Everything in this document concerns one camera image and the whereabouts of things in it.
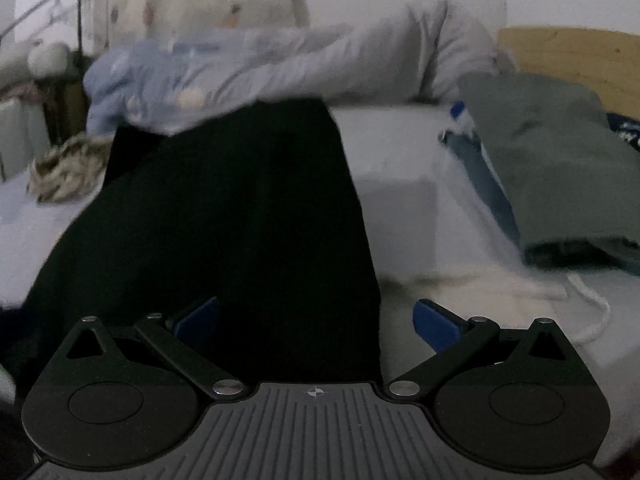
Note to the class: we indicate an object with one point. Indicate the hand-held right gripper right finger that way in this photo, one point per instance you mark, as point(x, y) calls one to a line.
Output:
point(435, 325)

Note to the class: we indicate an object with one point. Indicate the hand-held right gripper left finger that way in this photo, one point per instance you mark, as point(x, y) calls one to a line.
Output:
point(197, 317)

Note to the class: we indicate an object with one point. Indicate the black pants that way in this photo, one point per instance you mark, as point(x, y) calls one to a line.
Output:
point(240, 210)

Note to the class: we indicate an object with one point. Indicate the metal clothes rack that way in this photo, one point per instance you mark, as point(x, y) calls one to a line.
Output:
point(80, 15)

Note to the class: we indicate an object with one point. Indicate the light blue folded garment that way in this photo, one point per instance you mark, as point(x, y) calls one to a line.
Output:
point(482, 175)

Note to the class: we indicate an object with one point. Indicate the pale blue printed bed sheet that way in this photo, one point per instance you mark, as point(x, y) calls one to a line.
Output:
point(400, 160)

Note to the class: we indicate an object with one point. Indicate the cream dark-spotted fuzzy cloth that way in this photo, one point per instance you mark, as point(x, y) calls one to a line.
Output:
point(65, 170)

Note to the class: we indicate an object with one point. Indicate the grey-green folded garment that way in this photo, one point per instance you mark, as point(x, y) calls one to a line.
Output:
point(550, 160)

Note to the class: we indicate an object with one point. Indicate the royal blue garment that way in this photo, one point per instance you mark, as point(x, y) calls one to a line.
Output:
point(456, 110)

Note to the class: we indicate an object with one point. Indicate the dark printed cloth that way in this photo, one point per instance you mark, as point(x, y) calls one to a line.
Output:
point(625, 130)

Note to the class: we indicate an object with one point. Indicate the light blue printed duvet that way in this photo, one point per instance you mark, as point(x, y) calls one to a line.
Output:
point(300, 65)

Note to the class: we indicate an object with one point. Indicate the white plush toy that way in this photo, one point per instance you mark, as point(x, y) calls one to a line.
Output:
point(47, 57)

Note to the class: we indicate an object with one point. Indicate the wooden headboard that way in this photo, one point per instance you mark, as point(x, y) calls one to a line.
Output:
point(575, 55)

